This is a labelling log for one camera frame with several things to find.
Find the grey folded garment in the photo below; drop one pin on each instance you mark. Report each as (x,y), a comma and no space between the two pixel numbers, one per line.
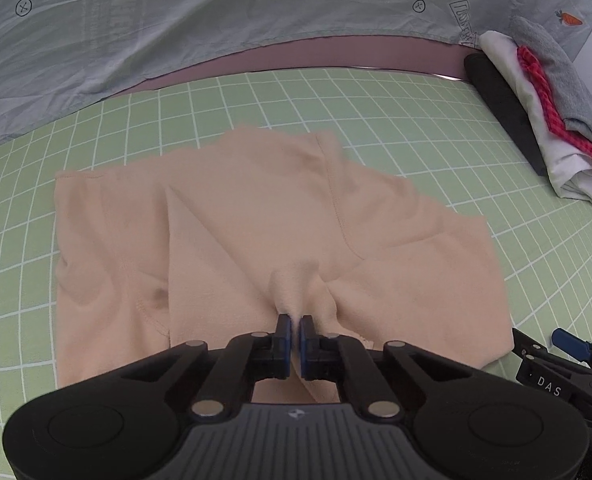
(566,80)

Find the green grid mat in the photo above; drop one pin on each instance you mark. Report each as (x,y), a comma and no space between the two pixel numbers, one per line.
(426,135)

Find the stack of folded clothes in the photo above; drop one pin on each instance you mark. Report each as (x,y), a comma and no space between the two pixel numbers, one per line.
(566,170)

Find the black folded garment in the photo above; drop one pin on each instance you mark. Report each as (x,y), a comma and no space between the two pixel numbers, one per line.
(506,105)

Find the red striped folded garment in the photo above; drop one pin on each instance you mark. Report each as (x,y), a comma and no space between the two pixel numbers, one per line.
(546,95)

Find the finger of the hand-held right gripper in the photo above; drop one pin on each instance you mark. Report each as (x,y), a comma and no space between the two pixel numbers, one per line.
(571,345)
(546,377)

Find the grey printed bed sheet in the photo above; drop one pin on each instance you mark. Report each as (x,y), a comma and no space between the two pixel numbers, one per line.
(201,15)

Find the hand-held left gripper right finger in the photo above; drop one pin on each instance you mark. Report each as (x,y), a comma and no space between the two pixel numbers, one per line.
(306,350)

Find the beige shirt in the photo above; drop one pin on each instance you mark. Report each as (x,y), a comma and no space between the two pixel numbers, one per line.
(256,220)

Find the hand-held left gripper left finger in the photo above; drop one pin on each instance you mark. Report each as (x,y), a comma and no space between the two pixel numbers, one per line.
(286,350)

